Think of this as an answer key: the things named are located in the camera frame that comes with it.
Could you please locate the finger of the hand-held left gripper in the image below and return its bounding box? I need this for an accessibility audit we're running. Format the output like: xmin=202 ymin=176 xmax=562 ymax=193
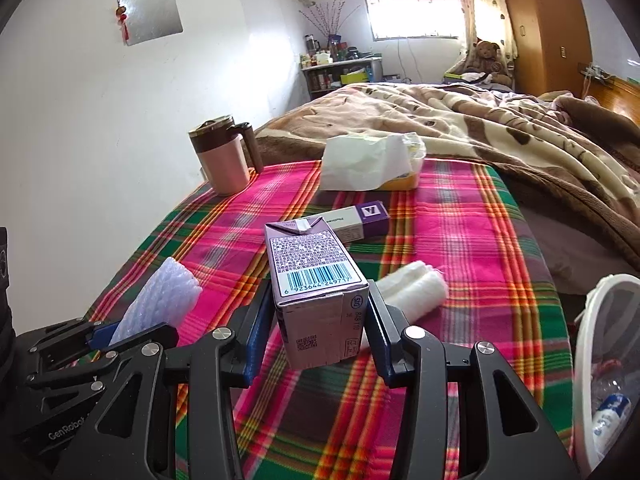
xmin=25 ymin=326 xmax=179 ymax=401
xmin=17 ymin=321 xmax=121 ymax=368

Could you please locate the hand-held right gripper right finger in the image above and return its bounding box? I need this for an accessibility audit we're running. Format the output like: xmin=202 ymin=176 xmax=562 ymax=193
xmin=366 ymin=292 xmax=581 ymax=480

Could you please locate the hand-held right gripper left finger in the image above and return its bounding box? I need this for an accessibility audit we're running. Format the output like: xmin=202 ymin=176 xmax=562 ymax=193
xmin=52 ymin=280 xmax=276 ymax=480

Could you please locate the white foam net sleeve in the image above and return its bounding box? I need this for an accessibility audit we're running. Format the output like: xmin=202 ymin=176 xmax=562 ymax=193
xmin=109 ymin=257 xmax=203 ymax=346

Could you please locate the purple drink carton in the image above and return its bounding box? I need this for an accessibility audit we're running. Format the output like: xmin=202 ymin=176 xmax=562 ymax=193
xmin=264 ymin=219 xmax=370 ymax=368

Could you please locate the white trash bin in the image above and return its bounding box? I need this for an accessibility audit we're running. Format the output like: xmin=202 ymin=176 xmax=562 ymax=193
xmin=572 ymin=272 xmax=640 ymax=471

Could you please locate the rolled white towel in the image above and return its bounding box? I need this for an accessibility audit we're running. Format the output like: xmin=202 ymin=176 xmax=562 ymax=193
xmin=360 ymin=260 xmax=448 ymax=351

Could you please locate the long purple beige box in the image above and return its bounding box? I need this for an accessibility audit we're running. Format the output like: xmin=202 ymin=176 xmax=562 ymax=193
xmin=305 ymin=201 xmax=391 ymax=243

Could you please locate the pink green plaid blanket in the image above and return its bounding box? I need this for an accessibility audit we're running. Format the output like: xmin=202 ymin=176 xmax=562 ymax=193
xmin=70 ymin=157 xmax=576 ymax=480

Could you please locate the pink mug brown lid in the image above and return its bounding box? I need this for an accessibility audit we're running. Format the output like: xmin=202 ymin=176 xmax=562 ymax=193
xmin=188 ymin=114 xmax=265 ymax=197

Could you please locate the tissue pack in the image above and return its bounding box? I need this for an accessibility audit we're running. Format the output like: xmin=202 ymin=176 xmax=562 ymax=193
xmin=319 ymin=132 xmax=427 ymax=192

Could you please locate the brown patterned blanket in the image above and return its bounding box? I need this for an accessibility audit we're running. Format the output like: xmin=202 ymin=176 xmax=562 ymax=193
xmin=255 ymin=82 xmax=640 ymax=271

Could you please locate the translucent bin liner bag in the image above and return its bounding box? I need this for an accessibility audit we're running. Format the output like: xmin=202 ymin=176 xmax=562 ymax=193
xmin=582 ymin=280 xmax=640 ymax=461

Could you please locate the cluttered storage shelf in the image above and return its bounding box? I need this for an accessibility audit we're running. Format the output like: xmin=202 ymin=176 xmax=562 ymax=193
xmin=300 ymin=57 xmax=383 ymax=101

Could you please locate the brown teddy bear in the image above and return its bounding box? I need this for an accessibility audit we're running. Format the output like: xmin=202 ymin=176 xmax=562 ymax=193
xmin=462 ymin=40 xmax=513 ymax=86

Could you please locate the red hanging ornament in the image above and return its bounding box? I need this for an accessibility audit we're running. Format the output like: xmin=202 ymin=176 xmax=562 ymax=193
xmin=114 ymin=0 xmax=132 ymax=43

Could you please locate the dried branches bouquet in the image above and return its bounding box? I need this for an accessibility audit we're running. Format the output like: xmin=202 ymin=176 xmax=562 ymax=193
xmin=300 ymin=0 xmax=361 ymax=38

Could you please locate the bright window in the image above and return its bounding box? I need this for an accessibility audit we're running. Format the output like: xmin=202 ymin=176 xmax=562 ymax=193
xmin=365 ymin=0 xmax=463 ymax=41

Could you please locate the wooden headboard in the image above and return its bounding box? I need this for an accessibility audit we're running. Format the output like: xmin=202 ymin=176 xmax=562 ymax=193
xmin=582 ymin=75 xmax=640 ymax=126

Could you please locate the patterned curtain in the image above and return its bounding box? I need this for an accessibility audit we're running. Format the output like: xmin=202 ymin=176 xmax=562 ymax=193
xmin=447 ymin=0 xmax=521 ymax=61

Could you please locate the wooden wardrobe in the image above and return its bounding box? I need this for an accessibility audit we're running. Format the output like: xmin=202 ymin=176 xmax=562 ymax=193
xmin=492 ymin=0 xmax=593 ymax=96

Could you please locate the silver wall sheet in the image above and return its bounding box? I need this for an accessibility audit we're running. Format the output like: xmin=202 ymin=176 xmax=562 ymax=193
xmin=117 ymin=0 xmax=183 ymax=47

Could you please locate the power strip with cables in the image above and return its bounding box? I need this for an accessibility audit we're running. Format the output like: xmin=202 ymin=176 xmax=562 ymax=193
xmin=580 ymin=62 xmax=613 ymax=83

